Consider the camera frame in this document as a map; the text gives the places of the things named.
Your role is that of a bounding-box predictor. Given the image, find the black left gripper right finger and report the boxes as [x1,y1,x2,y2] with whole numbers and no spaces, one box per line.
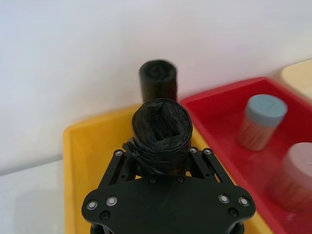
[188,147,241,189]

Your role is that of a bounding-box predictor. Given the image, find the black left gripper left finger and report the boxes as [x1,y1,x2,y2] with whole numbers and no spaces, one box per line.
[97,149,138,190]

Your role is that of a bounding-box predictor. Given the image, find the black plastic bag roll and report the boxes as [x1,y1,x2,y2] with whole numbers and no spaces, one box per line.
[138,59,178,103]
[122,98,193,176]

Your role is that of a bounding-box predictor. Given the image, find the yellow plastic bin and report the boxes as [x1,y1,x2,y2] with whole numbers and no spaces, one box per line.
[62,103,273,234]

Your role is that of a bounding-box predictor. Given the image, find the red plastic bin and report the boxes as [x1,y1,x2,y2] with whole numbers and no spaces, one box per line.
[180,77,312,234]

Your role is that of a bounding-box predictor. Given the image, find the clear jar with blue lid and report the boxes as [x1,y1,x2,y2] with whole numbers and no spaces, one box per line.
[235,94,289,152]

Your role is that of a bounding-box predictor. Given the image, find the clear jar with pink lid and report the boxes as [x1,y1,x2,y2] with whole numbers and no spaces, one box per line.
[265,142,312,213]

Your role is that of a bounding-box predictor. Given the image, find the cream plastic bin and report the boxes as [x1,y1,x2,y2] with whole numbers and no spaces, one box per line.
[280,58,312,103]

